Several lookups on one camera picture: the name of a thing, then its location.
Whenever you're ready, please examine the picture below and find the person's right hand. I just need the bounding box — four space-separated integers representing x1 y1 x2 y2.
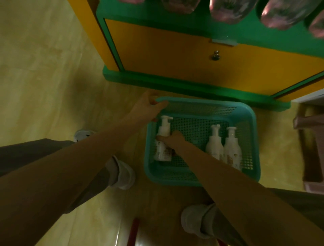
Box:
155 130 188 153

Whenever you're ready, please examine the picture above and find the teal plastic basket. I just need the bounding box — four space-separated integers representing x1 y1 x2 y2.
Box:
143 96 261 187

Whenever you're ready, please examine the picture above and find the person's left trouser leg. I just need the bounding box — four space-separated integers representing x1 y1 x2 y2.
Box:
0 138 119 214

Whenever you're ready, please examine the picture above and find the white board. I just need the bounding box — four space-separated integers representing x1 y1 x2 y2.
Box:
291 88 324 105

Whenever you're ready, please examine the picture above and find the pink plastic crate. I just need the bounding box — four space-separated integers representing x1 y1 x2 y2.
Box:
293 101 324 195

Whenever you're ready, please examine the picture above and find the person's right trouser leg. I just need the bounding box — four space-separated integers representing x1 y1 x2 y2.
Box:
201 188 324 246

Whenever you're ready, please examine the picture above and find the person's trouser leg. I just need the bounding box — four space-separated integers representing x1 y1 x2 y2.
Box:
201 188 324 246
0 138 119 214

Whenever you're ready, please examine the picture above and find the person's white shoe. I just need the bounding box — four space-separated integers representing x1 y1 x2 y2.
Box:
106 155 136 191
180 204 217 240

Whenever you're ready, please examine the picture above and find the white round object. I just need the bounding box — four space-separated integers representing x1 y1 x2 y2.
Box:
73 129 98 143

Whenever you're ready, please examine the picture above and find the person's right forearm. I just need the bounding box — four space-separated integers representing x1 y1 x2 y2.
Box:
175 142 324 246

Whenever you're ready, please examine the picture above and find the person's left hand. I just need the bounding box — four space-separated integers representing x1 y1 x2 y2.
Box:
127 91 169 124

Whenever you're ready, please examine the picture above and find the white pump bottle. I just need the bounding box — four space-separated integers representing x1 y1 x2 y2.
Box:
223 126 243 172
153 115 176 163
205 124 225 162

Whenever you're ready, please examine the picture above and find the person's left forearm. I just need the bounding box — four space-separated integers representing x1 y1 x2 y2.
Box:
0 115 150 246

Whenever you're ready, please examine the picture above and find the green and yellow cabinet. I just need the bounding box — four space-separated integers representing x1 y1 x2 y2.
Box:
67 0 324 112

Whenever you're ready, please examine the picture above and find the metal cabinet door plate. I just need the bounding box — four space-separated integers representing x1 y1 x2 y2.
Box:
211 38 238 47

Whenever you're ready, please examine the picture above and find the person's right white shoe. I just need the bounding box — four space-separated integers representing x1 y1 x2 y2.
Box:
180 204 217 240

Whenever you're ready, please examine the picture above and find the red stick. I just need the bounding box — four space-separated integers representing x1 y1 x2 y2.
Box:
126 218 140 246

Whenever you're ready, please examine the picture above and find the person's left white shoe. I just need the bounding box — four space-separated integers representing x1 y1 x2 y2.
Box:
106 155 136 191

